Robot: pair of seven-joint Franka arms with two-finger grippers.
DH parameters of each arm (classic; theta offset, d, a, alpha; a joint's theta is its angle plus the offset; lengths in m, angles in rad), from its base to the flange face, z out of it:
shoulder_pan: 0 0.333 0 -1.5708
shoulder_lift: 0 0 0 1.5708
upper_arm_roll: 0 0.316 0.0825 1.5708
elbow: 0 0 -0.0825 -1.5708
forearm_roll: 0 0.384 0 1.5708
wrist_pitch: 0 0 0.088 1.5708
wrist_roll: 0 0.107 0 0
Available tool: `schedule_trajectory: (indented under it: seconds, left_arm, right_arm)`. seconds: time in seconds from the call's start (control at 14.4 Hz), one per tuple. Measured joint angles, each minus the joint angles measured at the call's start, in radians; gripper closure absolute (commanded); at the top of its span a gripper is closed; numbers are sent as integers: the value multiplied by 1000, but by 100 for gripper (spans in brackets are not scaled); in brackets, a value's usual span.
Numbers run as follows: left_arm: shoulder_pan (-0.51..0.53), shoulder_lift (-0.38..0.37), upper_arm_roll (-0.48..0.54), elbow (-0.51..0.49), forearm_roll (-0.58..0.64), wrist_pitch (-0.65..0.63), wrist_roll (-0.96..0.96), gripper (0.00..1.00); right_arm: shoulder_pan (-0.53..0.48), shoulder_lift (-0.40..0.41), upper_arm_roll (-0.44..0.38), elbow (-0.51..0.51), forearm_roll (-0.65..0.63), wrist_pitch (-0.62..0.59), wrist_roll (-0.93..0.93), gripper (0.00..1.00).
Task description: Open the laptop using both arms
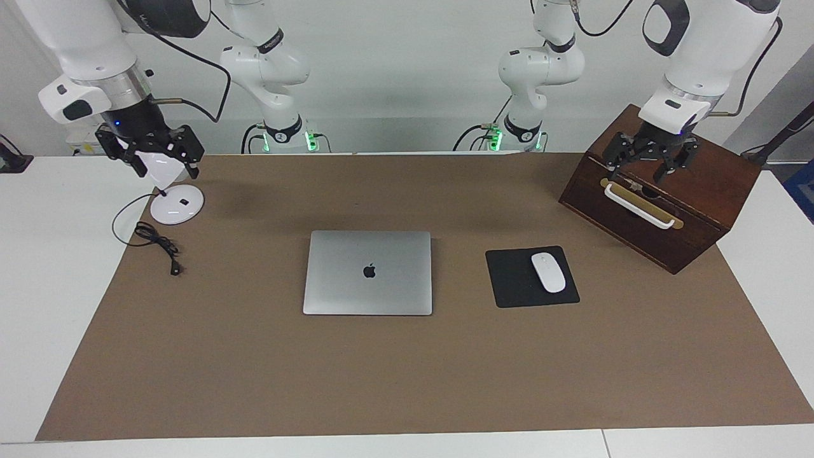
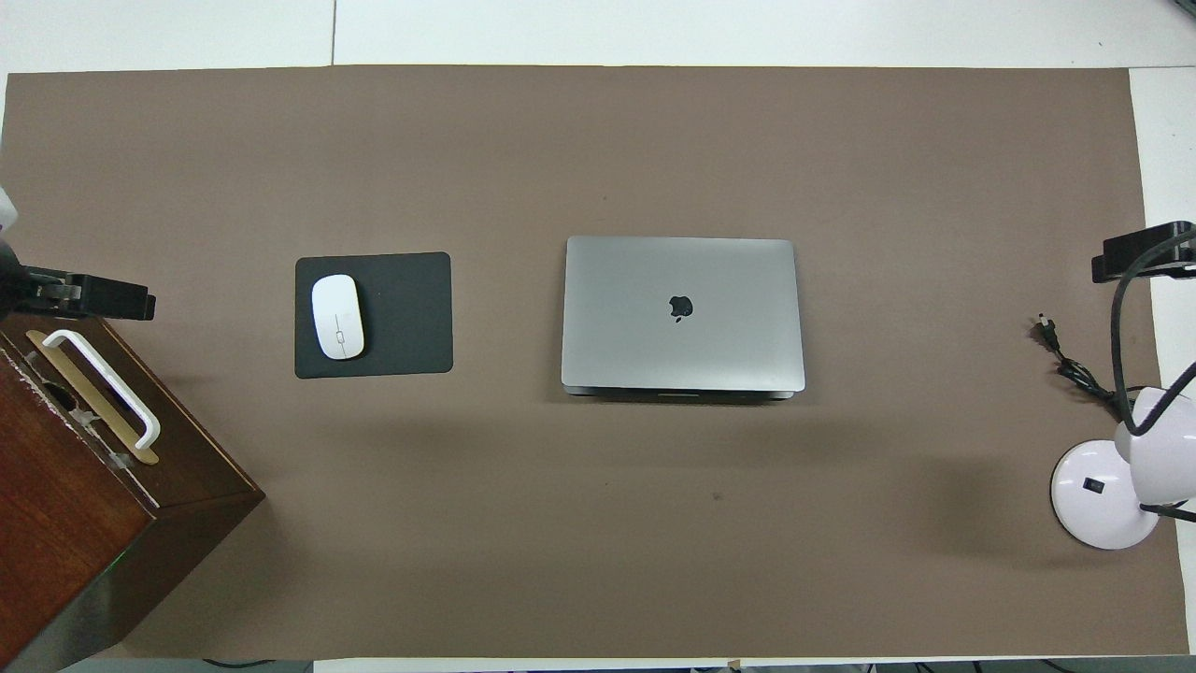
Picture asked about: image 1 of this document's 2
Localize black stand leg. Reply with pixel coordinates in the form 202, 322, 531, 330
741, 101, 814, 167

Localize dark wooden box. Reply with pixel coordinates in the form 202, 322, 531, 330
558, 104, 762, 275

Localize black mouse pad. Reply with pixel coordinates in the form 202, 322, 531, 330
485, 246, 581, 309

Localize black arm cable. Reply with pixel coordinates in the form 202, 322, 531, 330
569, 0, 784, 118
114, 0, 233, 125

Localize white box handle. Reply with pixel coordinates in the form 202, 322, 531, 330
603, 183, 676, 230

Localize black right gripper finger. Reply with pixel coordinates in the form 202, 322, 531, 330
95, 125, 146, 177
167, 126, 205, 179

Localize black lamp power cord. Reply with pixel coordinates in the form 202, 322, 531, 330
112, 193, 183, 277

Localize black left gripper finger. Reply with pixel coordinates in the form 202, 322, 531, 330
605, 132, 638, 183
655, 139, 699, 185

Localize white desk lamp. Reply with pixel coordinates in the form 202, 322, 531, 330
137, 149, 205, 226

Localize black right base cables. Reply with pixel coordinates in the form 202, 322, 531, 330
240, 123, 268, 155

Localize white wall power strip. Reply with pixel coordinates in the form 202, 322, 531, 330
66, 123, 107, 156

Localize blue crate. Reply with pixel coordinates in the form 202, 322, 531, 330
783, 159, 814, 223

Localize black clamp mount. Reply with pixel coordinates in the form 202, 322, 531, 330
0, 134, 34, 174

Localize white computer mouse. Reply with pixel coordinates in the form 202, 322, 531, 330
531, 253, 567, 294

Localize gold handle plate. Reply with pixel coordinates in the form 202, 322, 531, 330
600, 177, 685, 230

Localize silver laptop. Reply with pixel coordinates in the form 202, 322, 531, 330
303, 230, 434, 317

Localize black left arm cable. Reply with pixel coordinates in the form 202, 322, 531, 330
569, 0, 784, 118

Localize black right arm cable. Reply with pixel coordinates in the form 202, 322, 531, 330
114, 0, 233, 125

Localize brown table mat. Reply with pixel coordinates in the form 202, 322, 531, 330
35, 151, 814, 442

